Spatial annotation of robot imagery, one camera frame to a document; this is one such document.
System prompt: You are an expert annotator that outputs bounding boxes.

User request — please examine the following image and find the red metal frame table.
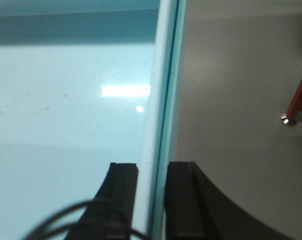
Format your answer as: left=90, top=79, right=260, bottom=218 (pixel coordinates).
left=280, top=79, right=302, bottom=127

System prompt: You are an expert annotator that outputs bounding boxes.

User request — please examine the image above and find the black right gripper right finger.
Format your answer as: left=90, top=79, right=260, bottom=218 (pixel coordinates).
left=165, top=161, right=302, bottom=240

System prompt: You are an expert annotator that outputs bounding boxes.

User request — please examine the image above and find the black cable with plug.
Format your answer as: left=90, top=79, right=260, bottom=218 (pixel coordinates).
left=20, top=197, right=149, bottom=240

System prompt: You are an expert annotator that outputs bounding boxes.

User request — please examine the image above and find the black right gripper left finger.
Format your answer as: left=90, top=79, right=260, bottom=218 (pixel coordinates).
left=65, top=163, right=139, bottom=240

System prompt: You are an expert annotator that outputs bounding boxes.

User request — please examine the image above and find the light blue plastic bin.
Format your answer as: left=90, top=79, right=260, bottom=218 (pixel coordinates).
left=0, top=0, right=187, bottom=240

